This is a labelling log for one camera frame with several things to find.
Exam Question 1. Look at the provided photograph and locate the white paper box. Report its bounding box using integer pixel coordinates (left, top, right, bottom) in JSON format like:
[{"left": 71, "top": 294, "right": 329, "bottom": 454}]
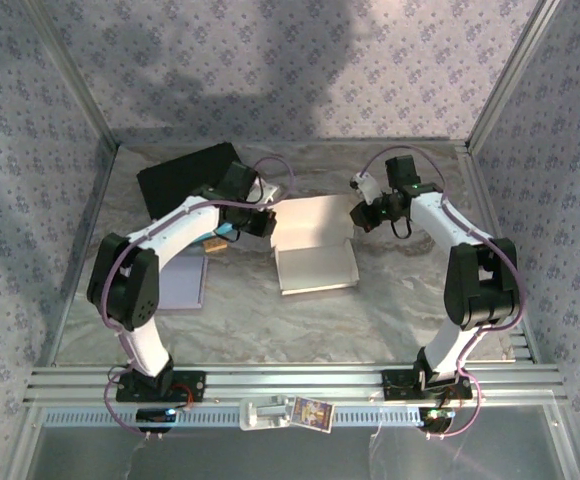
[{"left": 269, "top": 194, "right": 360, "bottom": 296}]

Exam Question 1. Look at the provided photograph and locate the lilac paper box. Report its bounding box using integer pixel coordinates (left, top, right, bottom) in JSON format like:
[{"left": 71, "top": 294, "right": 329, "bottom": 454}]
[{"left": 157, "top": 252, "right": 209, "bottom": 312}]

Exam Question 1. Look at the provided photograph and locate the black case with metal latches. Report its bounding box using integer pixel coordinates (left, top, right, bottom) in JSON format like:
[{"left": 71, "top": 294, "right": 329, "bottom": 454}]
[{"left": 136, "top": 142, "right": 244, "bottom": 221}]

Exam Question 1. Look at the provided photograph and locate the colourful printed card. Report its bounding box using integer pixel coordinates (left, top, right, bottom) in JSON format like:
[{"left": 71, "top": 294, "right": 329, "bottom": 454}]
[{"left": 289, "top": 396, "right": 335, "bottom": 431}]

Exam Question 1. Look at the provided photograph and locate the black right controller board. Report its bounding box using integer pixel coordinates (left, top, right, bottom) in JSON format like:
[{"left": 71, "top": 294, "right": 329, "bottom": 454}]
[{"left": 418, "top": 407, "right": 456, "bottom": 434}]

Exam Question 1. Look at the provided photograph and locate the black controller board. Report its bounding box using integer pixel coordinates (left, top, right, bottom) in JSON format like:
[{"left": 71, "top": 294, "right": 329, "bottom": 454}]
[
  {"left": 418, "top": 407, "right": 456, "bottom": 434},
  {"left": 136, "top": 407, "right": 178, "bottom": 434}
]

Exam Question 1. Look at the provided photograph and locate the black left controller board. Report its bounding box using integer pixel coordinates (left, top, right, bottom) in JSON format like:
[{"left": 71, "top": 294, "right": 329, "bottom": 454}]
[{"left": 136, "top": 407, "right": 178, "bottom": 434}]

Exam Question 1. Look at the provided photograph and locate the grey metal panel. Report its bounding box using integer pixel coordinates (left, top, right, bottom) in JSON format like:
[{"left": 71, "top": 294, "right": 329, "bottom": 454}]
[{"left": 29, "top": 424, "right": 566, "bottom": 480}]

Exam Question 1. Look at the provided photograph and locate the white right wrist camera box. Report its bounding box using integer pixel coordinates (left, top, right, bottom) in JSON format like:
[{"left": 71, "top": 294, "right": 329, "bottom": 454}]
[{"left": 352, "top": 172, "right": 386, "bottom": 205}]

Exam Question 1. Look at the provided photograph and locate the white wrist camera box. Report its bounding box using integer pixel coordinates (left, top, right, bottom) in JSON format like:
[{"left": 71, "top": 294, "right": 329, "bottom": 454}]
[
  {"left": 352, "top": 172, "right": 386, "bottom": 205},
  {"left": 247, "top": 179, "right": 281, "bottom": 206}
]

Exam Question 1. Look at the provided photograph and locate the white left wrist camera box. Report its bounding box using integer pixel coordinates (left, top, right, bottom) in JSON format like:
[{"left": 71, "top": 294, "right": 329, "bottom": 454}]
[{"left": 247, "top": 179, "right": 281, "bottom": 206}]

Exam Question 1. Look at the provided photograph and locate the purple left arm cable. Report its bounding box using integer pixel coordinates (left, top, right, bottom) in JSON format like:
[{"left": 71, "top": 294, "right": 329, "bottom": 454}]
[{"left": 97, "top": 156, "right": 294, "bottom": 441}]

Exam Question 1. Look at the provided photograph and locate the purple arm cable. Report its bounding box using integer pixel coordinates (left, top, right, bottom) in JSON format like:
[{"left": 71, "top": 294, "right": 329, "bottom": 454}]
[
  {"left": 362, "top": 144, "right": 527, "bottom": 441},
  {"left": 97, "top": 156, "right": 294, "bottom": 441}
]

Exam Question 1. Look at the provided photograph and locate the aluminium rear rail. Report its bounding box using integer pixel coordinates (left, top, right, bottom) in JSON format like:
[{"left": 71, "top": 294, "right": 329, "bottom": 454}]
[{"left": 112, "top": 137, "right": 471, "bottom": 150}]

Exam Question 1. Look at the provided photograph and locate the aluminium side rail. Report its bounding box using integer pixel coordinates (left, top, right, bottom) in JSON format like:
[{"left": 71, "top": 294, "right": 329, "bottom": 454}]
[
  {"left": 457, "top": 142, "right": 541, "bottom": 365},
  {"left": 44, "top": 144, "right": 121, "bottom": 366}
]

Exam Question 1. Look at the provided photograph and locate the aluminium mounting rail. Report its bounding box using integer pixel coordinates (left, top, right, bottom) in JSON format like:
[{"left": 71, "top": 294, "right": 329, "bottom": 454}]
[{"left": 22, "top": 363, "right": 569, "bottom": 407}]

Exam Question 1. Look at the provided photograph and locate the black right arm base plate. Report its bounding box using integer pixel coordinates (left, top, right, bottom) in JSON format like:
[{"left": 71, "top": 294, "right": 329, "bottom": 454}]
[{"left": 382, "top": 369, "right": 473, "bottom": 401}]

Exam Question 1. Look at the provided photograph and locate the aluminium corner post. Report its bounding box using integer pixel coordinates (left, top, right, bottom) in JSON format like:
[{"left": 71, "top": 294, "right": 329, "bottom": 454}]
[
  {"left": 19, "top": 0, "right": 121, "bottom": 151},
  {"left": 464, "top": 0, "right": 566, "bottom": 151}
]

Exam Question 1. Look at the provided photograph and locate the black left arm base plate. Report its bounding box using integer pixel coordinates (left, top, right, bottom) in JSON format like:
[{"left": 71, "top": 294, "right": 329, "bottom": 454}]
[{"left": 115, "top": 370, "right": 206, "bottom": 404}]

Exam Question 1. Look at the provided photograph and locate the white plastic bracket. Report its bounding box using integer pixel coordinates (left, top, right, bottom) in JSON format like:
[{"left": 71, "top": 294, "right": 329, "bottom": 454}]
[{"left": 238, "top": 394, "right": 291, "bottom": 431}]

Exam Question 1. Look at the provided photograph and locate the grey slotted cable duct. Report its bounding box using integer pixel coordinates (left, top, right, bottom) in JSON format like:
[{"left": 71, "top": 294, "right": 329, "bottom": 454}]
[{"left": 42, "top": 405, "right": 424, "bottom": 429}]

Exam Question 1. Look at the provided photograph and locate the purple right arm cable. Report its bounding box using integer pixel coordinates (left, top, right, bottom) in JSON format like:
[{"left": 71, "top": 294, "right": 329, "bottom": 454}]
[{"left": 362, "top": 144, "right": 527, "bottom": 441}]

